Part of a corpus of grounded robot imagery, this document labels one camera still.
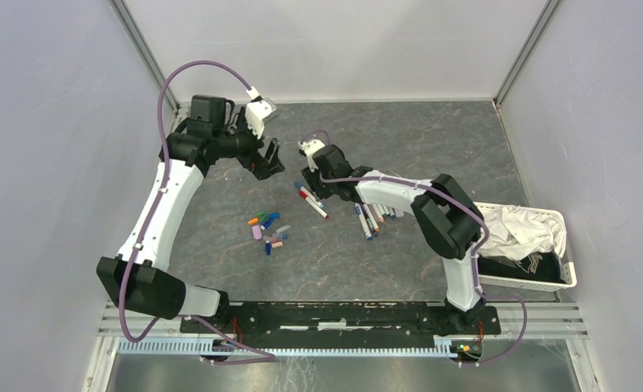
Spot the light blue capped marker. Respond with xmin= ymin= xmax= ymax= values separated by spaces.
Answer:
xmin=293 ymin=180 xmax=324 ymax=208

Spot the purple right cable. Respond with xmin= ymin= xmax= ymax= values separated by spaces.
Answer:
xmin=301 ymin=128 xmax=528 ymax=366

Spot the red capped white marker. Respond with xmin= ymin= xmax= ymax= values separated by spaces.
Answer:
xmin=298 ymin=190 xmax=329 ymax=220

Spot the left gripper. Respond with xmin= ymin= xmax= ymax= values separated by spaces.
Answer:
xmin=213 ymin=108 xmax=284 ymax=180

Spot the black cloth in basket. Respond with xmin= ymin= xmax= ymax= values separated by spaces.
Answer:
xmin=478 ymin=252 xmax=564 ymax=283

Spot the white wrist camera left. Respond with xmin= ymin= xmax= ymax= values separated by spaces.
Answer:
xmin=244 ymin=87 xmax=277 ymax=140

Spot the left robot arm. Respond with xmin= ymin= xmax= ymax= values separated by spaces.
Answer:
xmin=96 ymin=95 xmax=284 ymax=333

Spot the white cloth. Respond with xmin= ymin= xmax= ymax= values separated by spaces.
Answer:
xmin=476 ymin=203 xmax=567 ymax=261

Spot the blue capped white marker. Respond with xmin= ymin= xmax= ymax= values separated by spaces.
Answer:
xmin=355 ymin=203 xmax=373 ymax=241

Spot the purple cable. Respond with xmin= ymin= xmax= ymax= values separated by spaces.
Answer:
xmin=118 ymin=60 xmax=279 ymax=364
xmin=301 ymin=128 xmax=528 ymax=366

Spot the black purple pen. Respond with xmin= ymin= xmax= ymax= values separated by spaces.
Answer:
xmin=359 ymin=204 xmax=378 ymax=238

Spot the white plastic basket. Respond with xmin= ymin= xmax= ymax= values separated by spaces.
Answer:
xmin=476 ymin=203 xmax=577 ymax=292

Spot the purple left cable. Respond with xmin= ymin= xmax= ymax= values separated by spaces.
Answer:
xmin=118 ymin=60 xmax=279 ymax=364

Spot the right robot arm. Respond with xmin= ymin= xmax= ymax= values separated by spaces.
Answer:
xmin=299 ymin=139 xmax=489 ymax=333

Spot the orange capped white marker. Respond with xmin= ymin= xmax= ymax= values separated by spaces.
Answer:
xmin=363 ymin=203 xmax=380 ymax=235

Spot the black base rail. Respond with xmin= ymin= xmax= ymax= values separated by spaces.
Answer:
xmin=207 ymin=301 xmax=502 ymax=350

